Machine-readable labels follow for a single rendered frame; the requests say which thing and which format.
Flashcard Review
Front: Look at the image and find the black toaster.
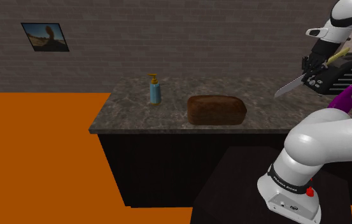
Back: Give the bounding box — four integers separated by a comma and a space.
301, 52, 352, 95

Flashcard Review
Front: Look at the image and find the purple spray bottle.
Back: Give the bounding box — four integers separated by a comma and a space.
327, 74, 352, 115

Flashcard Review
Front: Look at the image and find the brown bread loaf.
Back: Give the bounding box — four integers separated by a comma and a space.
187, 95, 248, 127

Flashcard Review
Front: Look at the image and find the blue soap dispenser gold pump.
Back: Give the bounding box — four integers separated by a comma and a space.
146, 73, 162, 106

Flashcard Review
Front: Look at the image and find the yellow-handled kitchen knife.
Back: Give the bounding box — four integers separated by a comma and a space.
273, 46, 351, 99

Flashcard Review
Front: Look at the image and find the framed wall picture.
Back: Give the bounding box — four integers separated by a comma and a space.
20, 22, 70, 53

